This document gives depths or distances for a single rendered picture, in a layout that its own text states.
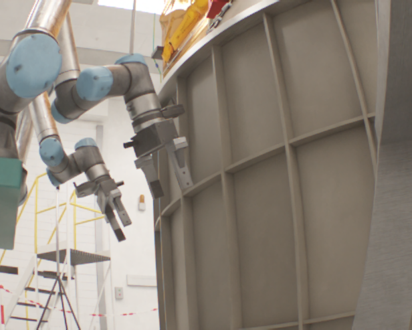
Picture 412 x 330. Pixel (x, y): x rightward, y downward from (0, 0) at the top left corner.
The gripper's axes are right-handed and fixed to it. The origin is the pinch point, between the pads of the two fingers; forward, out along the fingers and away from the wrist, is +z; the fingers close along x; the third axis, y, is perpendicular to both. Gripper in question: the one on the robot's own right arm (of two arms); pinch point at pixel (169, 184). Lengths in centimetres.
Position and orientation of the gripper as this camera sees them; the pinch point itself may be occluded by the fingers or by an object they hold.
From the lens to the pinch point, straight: 111.9
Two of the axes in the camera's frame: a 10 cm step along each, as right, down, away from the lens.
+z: 3.3, 9.4, -0.2
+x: 5.2, -1.9, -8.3
